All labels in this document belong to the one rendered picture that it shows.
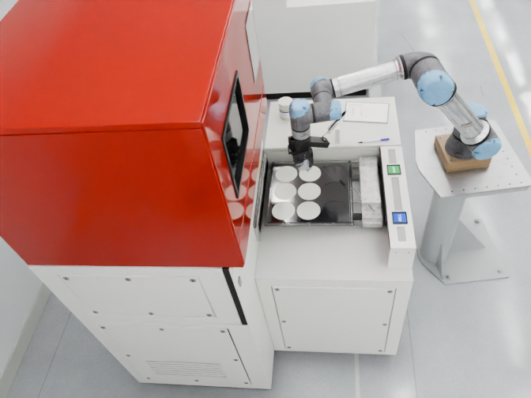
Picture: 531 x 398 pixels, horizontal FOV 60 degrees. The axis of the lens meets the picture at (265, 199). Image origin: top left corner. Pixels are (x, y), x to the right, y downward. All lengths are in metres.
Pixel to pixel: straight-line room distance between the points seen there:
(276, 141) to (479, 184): 0.93
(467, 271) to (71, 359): 2.33
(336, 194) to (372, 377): 1.03
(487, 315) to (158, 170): 2.13
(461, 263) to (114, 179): 2.21
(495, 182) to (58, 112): 1.79
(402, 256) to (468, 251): 1.20
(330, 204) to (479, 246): 1.28
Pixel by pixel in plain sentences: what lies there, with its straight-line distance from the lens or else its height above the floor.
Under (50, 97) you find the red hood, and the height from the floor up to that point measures 1.82.
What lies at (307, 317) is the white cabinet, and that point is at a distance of 2.18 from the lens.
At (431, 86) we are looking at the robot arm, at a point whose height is 1.41.
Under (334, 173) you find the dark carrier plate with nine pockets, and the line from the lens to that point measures 2.12.
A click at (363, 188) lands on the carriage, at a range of 2.09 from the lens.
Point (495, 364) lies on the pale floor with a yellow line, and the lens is 2.74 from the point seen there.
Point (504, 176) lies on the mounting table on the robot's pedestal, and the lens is 2.32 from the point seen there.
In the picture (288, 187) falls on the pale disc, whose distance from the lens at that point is 2.08.
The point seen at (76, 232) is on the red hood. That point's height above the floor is 1.41.
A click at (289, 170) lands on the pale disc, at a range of 2.14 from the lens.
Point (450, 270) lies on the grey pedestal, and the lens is 2.92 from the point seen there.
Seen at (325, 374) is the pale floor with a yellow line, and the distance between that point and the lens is 2.59.
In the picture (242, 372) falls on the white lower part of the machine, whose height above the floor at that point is 0.31.
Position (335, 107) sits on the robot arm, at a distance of 1.76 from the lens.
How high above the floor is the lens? 2.45
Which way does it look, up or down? 49 degrees down
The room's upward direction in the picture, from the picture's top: 11 degrees counter-clockwise
